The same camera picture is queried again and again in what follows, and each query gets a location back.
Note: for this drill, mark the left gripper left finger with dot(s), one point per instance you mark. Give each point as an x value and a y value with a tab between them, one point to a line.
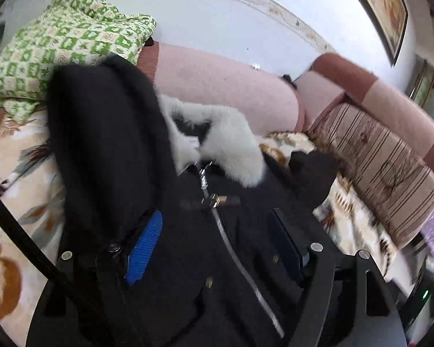
90	306

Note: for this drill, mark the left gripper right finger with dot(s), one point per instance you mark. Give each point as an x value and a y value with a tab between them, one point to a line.
345	300

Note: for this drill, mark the black coat with fur collar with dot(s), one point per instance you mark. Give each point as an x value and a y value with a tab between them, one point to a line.
214	277

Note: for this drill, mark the striped floral sofa cushion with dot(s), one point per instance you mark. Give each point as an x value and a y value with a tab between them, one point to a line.
388	176

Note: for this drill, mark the leaf pattern beige blanket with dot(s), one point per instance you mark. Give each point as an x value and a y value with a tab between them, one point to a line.
32	190

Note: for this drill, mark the pink brown sofa armrest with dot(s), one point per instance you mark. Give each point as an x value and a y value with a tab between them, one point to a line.
332	80

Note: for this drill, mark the small black object on sofa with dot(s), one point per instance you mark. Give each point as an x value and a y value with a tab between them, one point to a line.
289	80

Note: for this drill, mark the green patterned folded quilt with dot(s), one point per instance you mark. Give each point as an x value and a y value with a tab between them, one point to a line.
68	32

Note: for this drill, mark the framed wall picture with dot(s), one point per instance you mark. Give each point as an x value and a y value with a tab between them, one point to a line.
390	19

